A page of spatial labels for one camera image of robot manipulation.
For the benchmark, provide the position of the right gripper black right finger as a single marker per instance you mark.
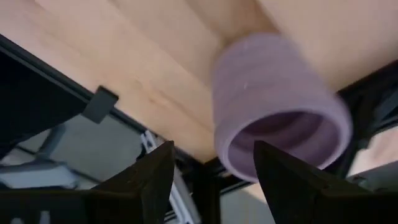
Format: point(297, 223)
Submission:
point(295, 193)

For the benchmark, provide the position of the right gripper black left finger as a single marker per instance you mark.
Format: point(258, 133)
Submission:
point(146, 186)

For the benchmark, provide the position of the light lilac ribbed mug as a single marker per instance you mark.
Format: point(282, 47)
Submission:
point(264, 90)

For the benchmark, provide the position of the black flat panel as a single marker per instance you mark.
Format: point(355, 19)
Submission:
point(31, 102)

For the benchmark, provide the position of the black aluminium table frame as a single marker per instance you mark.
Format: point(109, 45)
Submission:
point(203, 193)

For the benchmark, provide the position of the black frame clamp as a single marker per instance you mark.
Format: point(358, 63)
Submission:
point(100, 104)

